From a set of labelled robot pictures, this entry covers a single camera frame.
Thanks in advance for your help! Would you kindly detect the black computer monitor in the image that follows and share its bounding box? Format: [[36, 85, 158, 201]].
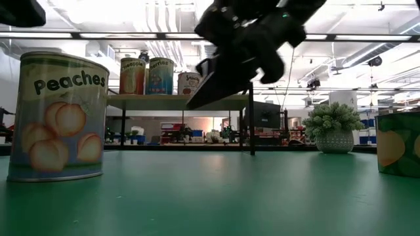
[[252, 100, 282, 130]]

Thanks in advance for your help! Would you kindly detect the cherries can blue label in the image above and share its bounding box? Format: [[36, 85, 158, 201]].
[[146, 57, 175, 96]]

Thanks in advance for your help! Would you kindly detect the artificial plant in white pot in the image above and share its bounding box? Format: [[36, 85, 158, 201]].
[[301, 101, 366, 155]]

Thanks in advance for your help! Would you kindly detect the white round pillar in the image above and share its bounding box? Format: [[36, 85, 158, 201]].
[[328, 89, 359, 109]]

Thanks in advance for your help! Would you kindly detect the person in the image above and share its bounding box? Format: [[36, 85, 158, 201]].
[[0, 106, 16, 136]]

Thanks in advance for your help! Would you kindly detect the pineapple can orange label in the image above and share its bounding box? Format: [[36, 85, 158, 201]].
[[118, 56, 147, 96]]

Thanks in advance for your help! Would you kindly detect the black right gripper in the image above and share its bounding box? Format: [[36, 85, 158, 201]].
[[186, 0, 327, 111]]

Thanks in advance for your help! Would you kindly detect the small white saucy can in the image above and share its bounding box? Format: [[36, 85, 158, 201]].
[[177, 71, 203, 96]]

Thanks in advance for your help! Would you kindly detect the dark green fruit print can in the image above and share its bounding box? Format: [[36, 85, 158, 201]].
[[375, 111, 420, 179]]

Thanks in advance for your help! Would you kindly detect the large peaches can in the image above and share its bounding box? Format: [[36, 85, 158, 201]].
[[7, 51, 110, 183]]

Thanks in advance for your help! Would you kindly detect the black frame beam with lights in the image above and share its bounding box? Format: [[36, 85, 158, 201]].
[[0, 31, 420, 43]]

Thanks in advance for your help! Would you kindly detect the wooden shelf black metal frame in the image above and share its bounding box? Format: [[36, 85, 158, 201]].
[[105, 81, 257, 157]]

